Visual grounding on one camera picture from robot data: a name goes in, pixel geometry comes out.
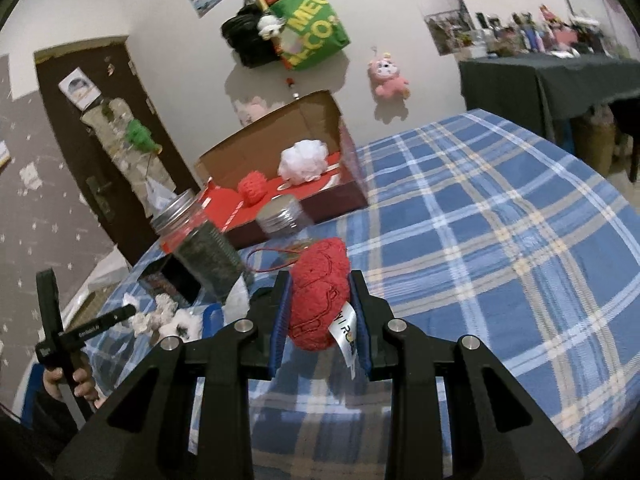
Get cardboard box red interior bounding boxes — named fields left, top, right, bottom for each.
left=196, top=90, right=368, bottom=248

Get black backpack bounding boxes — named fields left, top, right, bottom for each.
left=220, top=3, right=280, bottom=68

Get red white stick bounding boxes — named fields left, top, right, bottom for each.
left=286, top=78, right=300, bottom=101

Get small jar gold beads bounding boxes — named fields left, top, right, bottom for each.
left=256, top=194, right=314, bottom=250

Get dark brown door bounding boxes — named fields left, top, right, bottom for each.
left=35, top=38, right=200, bottom=264

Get red knitted heart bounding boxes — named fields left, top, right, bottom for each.
left=288, top=237, right=350, bottom=351

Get blue cloth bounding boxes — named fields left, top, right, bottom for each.
left=202, top=304, right=224, bottom=339

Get white bath loofah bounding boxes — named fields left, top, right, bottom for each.
left=278, top=140, right=329, bottom=185

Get tall jar dark contents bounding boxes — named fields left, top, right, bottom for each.
left=151, top=190, right=253, bottom=304

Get red foam net ball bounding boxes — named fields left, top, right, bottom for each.
left=238, top=171, right=268, bottom=207

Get wall mirror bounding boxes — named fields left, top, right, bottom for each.
left=416, top=0, right=475, bottom=56

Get blue plaid tablecloth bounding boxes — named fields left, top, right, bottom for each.
left=89, top=107, right=640, bottom=480

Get white plastic bag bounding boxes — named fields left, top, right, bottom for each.
left=145, top=177, right=177, bottom=217

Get person left hand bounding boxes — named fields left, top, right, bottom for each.
left=42, top=365, right=106, bottom=410

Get pink plush toy right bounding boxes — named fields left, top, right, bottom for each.
left=368, top=53, right=410, bottom=100

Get pink plush toy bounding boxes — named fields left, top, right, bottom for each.
left=235, top=96, right=269, bottom=127
left=368, top=53, right=410, bottom=100

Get white plush keychain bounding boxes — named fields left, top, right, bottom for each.
left=257, top=14, right=285, bottom=40

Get white fluffy star clip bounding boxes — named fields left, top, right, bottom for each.
left=158, top=309, right=203, bottom=342

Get green tote bag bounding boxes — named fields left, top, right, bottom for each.
left=269, top=0, right=350, bottom=72

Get pink plush toy left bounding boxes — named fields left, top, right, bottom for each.
left=235, top=96, right=269, bottom=127

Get dark green covered table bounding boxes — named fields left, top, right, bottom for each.
left=459, top=53, right=639, bottom=142

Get green plush toy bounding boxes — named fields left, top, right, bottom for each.
left=125, top=119, right=163, bottom=155

